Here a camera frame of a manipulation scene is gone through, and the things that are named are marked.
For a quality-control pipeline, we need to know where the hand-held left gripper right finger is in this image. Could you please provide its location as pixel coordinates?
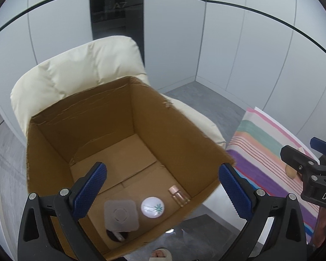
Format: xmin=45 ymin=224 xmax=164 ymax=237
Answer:
xmin=218 ymin=162 xmax=307 ymax=261

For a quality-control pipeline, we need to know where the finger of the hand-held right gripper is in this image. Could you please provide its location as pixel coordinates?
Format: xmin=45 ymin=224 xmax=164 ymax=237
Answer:
xmin=310 ymin=137 xmax=326 ymax=159
xmin=280 ymin=145 xmax=319 ymax=180

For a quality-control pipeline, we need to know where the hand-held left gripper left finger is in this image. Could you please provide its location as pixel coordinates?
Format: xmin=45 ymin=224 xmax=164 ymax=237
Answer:
xmin=18 ymin=163 xmax=108 ymax=261

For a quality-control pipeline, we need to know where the tan makeup sponge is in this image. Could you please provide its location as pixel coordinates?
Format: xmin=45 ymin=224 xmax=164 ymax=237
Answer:
xmin=285 ymin=164 xmax=297 ymax=179

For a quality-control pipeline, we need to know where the clear square plastic container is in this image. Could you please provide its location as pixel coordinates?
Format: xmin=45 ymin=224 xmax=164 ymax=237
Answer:
xmin=104 ymin=199 xmax=140 ymax=233

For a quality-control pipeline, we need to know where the black round powder puff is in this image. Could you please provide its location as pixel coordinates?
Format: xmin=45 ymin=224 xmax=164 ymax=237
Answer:
xmin=106 ymin=230 xmax=131 ymax=243

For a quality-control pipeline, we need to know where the small glass bottle copper cap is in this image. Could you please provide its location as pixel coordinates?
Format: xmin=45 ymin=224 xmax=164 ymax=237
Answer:
xmin=168 ymin=185 xmax=191 ymax=207

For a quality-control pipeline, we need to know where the white round palm-print compact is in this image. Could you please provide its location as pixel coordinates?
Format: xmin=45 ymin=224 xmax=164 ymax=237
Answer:
xmin=140 ymin=196 xmax=165 ymax=218

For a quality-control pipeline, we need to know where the brown cardboard box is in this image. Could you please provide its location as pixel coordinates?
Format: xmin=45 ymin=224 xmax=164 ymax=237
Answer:
xmin=26 ymin=76 xmax=234 ymax=260

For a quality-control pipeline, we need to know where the person's right hand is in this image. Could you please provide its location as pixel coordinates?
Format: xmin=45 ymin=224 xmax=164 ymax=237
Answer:
xmin=314 ymin=208 xmax=326 ymax=248

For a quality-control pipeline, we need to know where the white low table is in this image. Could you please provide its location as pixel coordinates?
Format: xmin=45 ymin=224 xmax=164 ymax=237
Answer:
xmin=179 ymin=106 xmax=321 ymax=246

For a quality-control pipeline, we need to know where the striped colourful cloth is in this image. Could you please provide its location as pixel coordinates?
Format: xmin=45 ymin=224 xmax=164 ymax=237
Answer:
xmin=226 ymin=107 xmax=319 ymax=244

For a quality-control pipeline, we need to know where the cream padded armchair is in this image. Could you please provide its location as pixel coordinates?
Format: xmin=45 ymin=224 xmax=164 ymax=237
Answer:
xmin=10 ymin=35 xmax=226 ymax=149

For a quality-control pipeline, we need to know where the black glass wall panel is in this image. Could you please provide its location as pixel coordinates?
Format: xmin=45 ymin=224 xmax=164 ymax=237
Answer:
xmin=90 ymin=0 xmax=146 ymax=69

